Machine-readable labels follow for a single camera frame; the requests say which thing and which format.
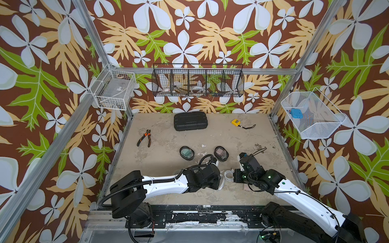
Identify pink charger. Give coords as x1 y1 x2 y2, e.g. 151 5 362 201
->
243 184 251 191

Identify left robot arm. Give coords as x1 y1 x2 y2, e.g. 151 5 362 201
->
98 163 222 219

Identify black hard case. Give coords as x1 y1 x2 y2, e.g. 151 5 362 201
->
174 111 208 131

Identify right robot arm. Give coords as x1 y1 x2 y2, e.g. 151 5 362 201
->
233 152 367 243

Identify black wire basket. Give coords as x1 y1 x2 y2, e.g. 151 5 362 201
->
151 63 245 97

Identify blue object in basket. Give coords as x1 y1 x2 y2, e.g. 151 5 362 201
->
289 108 304 119

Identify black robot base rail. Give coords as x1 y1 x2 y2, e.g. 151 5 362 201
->
125 205 265 229

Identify white wire basket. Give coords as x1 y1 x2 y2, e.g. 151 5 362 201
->
91 65 137 111

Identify orange black pliers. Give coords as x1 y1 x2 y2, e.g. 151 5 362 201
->
137 129 152 147

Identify white mesh basket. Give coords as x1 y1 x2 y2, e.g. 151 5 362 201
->
281 88 346 140

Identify yellow tape measure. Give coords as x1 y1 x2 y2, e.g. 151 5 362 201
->
231 119 256 130

